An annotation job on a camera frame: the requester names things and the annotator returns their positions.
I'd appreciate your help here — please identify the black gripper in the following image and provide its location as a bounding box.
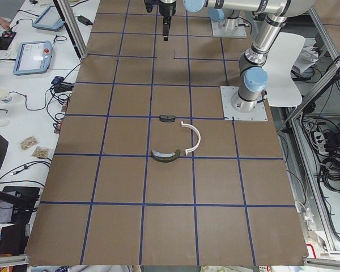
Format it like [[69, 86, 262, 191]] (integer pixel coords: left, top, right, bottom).
[[144, 0, 159, 13], [159, 0, 176, 41]]

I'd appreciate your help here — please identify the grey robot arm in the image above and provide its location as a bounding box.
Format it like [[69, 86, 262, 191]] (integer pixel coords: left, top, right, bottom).
[[183, 1, 315, 103], [144, 1, 240, 32]]

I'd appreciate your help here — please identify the black power adapter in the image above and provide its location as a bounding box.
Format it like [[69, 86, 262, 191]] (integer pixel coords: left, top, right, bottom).
[[77, 15, 93, 26]]

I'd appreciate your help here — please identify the dark brake pad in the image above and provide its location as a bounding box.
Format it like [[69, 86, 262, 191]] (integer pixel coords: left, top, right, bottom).
[[159, 115, 176, 122]]

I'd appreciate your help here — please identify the blue teach pendant far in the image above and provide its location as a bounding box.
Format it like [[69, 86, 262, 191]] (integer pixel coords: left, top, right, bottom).
[[32, 5, 63, 32]]

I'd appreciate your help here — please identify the blue teach pendant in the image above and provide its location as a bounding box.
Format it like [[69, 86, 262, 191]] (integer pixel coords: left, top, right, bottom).
[[13, 41, 53, 75], [32, 5, 63, 32]]

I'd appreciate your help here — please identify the white curved plastic part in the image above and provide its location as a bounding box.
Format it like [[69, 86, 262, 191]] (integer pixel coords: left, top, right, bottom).
[[180, 121, 202, 156]]

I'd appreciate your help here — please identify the blue teach pendant near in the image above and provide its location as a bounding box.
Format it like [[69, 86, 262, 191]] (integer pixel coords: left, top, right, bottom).
[[13, 41, 53, 75]]

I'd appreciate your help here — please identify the white chair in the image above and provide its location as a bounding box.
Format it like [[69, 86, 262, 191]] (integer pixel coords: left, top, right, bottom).
[[263, 32, 305, 107]]

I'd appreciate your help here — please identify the green curved brake shoe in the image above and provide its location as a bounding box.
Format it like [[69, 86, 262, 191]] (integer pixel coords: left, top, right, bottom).
[[151, 149, 181, 163]]

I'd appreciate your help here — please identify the white paper cup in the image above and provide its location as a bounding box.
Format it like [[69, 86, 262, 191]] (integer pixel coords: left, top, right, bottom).
[[0, 88, 12, 103]]

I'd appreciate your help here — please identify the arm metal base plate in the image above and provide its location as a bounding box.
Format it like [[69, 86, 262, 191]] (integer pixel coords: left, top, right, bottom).
[[211, 18, 247, 39], [220, 86, 268, 122]]

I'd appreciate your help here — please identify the aluminium frame post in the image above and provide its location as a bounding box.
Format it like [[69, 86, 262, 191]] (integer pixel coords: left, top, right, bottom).
[[53, 0, 88, 59]]

